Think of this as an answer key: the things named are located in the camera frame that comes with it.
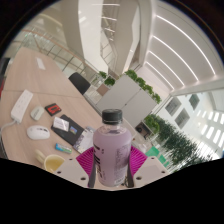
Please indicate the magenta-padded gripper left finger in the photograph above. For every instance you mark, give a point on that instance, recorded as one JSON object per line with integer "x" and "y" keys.
{"x": 69, "y": 170}

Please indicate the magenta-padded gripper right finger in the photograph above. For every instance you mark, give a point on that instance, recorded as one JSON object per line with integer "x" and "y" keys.
{"x": 151, "y": 169}

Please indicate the lilac drink bottle black cap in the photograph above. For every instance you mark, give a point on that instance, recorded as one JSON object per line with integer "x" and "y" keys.
{"x": 111, "y": 153}

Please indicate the cream yellow mug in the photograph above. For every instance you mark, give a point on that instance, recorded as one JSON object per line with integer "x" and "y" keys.
{"x": 53, "y": 162}

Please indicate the small teal tube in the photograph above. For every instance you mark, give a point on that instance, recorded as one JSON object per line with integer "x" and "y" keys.
{"x": 63, "y": 148}

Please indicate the tall green plant hedge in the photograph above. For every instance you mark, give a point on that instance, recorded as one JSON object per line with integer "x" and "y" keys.
{"x": 180, "y": 143}

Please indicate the white card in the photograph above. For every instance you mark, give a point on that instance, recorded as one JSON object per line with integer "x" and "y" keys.
{"x": 61, "y": 124}

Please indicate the white computer mouse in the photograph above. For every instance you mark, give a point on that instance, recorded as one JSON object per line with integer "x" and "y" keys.
{"x": 38, "y": 132}

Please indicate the small red black case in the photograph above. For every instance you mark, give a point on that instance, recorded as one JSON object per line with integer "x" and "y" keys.
{"x": 53, "y": 109}

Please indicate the small white oval device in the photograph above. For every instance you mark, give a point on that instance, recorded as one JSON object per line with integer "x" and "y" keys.
{"x": 37, "y": 113}

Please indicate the white cabinet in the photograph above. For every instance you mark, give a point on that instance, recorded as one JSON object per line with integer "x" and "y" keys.
{"x": 123, "y": 96}

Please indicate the white power strip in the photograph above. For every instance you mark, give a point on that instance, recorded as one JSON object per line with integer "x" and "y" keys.
{"x": 21, "y": 106}

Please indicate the low green cabinet plants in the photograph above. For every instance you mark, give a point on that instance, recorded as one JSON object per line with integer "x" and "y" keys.
{"x": 143, "y": 85}

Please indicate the black chair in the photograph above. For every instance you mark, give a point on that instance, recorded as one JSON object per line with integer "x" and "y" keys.
{"x": 80, "y": 82}

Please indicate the brown planter with plants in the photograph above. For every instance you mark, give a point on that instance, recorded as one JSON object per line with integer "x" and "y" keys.
{"x": 104, "y": 88}

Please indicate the white paper sheet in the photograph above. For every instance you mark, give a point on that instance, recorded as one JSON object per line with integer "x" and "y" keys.
{"x": 40, "y": 63}

